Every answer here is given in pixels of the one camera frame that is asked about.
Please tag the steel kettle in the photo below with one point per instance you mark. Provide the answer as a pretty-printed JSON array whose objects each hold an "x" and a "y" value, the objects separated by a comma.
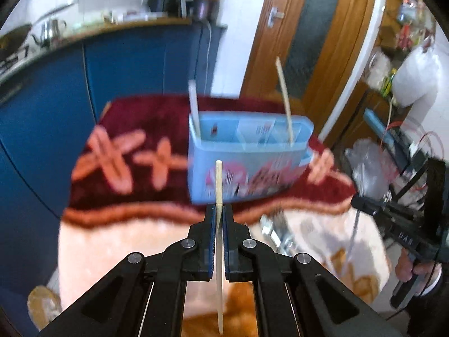
[{"x": 51, "y": 31}]

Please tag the wooden door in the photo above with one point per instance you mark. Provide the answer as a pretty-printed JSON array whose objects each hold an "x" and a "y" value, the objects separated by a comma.
[{"x": 336, "y": 59}]

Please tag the round wooden stool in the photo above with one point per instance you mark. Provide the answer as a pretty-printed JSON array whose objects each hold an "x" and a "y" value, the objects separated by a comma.
[{"x": 44, "y": 305}]

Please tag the dark rice cooker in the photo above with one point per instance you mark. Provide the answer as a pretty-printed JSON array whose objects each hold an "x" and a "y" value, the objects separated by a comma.
[{"x": 207, "y": 8}]

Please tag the blue plastic utensil holder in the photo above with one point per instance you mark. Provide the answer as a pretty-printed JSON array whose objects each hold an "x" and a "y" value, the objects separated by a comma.
[{"x": 245, "y": 158}]

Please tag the person's right hand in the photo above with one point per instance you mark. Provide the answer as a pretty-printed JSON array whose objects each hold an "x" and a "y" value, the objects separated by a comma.
[{"x": 403, "y": 268}]

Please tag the wooden chopstick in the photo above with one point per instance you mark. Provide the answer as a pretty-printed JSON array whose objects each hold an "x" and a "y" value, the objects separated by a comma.
[
  {"x": 219, "y": 182},
  {"x": 283, "y": 87}
]

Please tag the red floral blanket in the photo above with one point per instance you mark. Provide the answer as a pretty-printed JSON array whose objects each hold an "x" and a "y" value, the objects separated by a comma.
[{"x": 140, "y": 168}]

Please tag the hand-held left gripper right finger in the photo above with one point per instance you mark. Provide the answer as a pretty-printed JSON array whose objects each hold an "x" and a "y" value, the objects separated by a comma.
[{"x": 227, "y": 249}]

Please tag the blue base cabinets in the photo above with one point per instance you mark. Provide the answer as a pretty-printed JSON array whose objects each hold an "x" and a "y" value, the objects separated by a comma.
[{"x": 52, "y": 112}]

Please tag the white plastic bag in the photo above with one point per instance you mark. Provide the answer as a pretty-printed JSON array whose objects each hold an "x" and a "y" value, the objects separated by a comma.
[{"x": 417, "y": 73}]

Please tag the metal wok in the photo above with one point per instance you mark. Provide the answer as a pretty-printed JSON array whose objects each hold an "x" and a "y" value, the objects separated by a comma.
[{"x": 12, "y": 38}]

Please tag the crumpled clear plastic bag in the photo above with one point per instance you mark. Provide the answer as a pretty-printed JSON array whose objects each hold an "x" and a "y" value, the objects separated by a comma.
[{"x": 368, "y": 161}]

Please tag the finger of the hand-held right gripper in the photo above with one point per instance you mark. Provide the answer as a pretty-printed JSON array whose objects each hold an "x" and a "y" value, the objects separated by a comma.
[
  {"x": 377, "y": 124},
  {"x": 368, "y": 206}
]

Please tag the white charger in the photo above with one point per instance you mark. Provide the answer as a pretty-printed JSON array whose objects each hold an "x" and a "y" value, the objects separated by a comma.
[{"x": 415, "y": 147}]

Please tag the black cart rack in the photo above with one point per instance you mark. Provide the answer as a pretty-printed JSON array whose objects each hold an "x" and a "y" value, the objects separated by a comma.
[{"x": 400, "y": 147}]

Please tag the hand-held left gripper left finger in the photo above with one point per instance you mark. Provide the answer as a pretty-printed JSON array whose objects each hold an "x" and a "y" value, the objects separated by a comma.
[{"x": 211, "y": 249}]

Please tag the gas stove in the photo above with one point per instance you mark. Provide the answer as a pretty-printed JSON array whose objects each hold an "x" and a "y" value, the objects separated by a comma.
[{"x": 14, "y": 62}]

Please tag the person's right forearm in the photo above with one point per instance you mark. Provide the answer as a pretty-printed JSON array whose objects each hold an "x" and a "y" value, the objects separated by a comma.
[{"x": 435, "y": 305}]

